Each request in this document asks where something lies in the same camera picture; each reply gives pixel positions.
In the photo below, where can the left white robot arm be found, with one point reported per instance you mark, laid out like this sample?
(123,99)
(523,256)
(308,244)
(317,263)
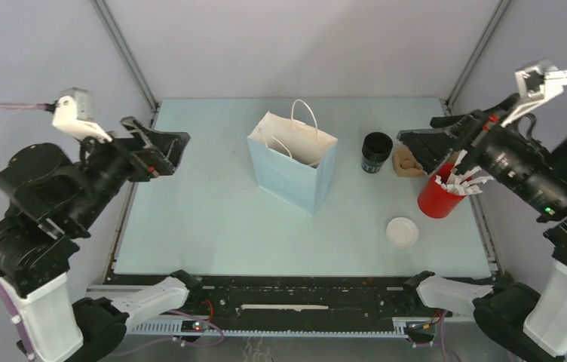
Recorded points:
(34,267)

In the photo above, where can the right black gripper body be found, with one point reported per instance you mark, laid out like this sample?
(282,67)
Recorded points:
(511,160)

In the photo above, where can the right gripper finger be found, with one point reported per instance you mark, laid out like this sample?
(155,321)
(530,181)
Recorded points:
(464,120)
(431,147)

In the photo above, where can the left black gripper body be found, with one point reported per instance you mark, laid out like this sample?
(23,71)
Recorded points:
(112,165)

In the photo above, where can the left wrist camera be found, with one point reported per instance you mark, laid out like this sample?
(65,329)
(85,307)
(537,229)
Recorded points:
(73,115)

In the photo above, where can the light blue paper bag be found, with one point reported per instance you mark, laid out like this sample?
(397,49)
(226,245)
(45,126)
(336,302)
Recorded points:
(293,159)

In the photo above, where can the brown cardboard cup carrier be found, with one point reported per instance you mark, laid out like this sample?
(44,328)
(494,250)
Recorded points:
(405,164)

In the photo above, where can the white plastic lid on table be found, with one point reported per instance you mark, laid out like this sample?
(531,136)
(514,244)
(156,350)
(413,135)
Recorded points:
(402,232)

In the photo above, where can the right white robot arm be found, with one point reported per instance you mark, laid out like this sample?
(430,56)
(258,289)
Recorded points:
(530,324)

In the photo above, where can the red cup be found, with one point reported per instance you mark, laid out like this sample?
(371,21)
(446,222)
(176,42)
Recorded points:
(435,201)

